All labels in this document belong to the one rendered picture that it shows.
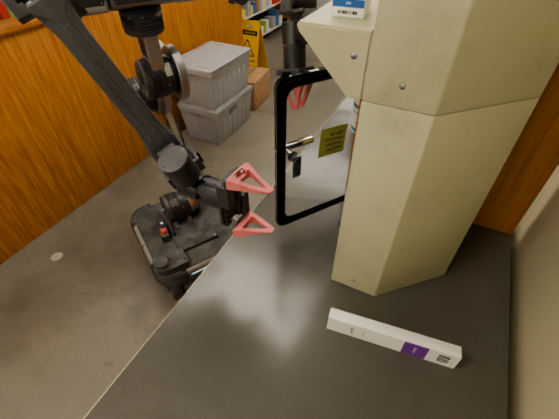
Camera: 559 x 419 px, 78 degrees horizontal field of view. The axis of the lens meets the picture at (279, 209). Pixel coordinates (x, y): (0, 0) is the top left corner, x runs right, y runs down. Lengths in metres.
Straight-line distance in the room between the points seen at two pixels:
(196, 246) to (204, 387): 1.23
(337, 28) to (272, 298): 0.58
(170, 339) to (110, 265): 1.53
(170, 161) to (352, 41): 0.36
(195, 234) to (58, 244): 0.98
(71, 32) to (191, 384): 0.67
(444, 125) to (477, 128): 0.07
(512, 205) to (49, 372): 1.98
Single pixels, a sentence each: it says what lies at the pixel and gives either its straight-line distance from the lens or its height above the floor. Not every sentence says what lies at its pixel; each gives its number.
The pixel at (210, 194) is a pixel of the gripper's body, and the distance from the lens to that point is 0.67.
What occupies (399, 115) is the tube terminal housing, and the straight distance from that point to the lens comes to 0.58.
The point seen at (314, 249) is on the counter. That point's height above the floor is 0.94.
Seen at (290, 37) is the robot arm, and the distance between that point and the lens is 0.94.
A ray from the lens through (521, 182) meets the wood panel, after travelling 1.07.
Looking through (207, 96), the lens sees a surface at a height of 0.45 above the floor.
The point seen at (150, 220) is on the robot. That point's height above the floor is 0.24.
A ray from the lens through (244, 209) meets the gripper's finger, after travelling 0.71.
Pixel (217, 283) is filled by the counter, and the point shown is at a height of 0.94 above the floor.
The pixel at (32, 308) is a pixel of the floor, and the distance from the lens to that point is 2.34.
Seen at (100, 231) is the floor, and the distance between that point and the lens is 2.56.
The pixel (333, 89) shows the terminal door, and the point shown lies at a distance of 0.78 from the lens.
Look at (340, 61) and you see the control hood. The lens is 0.57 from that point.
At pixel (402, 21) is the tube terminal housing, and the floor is 1.53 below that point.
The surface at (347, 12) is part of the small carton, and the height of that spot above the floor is 1.52.
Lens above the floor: 1.66
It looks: 43 degrees down
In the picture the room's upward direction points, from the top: straight up
